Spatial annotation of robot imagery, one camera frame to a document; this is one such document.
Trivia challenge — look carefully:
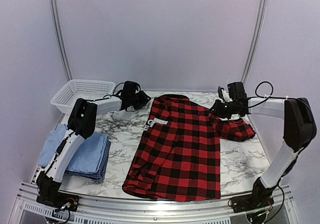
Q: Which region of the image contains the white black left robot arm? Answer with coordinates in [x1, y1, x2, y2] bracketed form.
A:
[36, 90, 151, 209]

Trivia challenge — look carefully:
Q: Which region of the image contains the aluminium front frame rail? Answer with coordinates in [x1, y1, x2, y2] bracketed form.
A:
[7, 182, 303, 224]

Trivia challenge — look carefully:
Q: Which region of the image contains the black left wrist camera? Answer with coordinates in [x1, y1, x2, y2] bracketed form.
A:
[121, 80, 141, 98]

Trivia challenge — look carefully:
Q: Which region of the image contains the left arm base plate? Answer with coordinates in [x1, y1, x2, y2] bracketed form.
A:
[36, 192, 80, 212]

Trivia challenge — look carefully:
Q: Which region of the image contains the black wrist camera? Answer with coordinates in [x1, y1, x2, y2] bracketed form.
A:
[217, 81, 247, 102]
[121, 80, 141, 98]

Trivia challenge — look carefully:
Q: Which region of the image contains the red black plaid shirt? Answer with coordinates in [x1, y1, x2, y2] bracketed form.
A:
[122, 94, 256, 202]

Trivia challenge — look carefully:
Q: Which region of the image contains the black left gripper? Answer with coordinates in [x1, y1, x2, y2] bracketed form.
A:
[130, 91, 149, 111]

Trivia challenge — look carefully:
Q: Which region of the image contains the right aluminium corner post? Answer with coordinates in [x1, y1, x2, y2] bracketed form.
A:
[241, 0, 268, 85]

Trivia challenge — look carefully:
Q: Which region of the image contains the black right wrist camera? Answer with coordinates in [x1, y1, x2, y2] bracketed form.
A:
[217, 81, 247, 102]

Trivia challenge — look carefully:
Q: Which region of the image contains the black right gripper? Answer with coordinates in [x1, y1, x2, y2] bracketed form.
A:
[208, 99, 240, 119]

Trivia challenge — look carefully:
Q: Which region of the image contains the blue checked folded shirt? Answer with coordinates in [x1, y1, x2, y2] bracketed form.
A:
[64, 139, 111, 180]

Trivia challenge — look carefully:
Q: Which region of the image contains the light blue folded shirt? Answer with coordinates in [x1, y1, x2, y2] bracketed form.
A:
[38, 124, 111, 179]

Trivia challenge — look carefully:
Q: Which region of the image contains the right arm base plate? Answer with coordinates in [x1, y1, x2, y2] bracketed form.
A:
[228, 194, 275, 213]

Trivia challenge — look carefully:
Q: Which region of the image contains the white plastic laundry basket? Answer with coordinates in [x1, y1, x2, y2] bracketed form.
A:
[50, 79, 116, 114]

